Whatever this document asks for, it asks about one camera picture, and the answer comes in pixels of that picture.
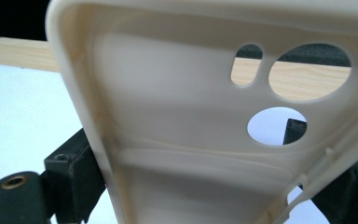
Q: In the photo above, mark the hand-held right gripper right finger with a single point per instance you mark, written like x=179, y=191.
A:
x=348, y=196

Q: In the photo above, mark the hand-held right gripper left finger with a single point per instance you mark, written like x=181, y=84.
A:
x=74, y=177

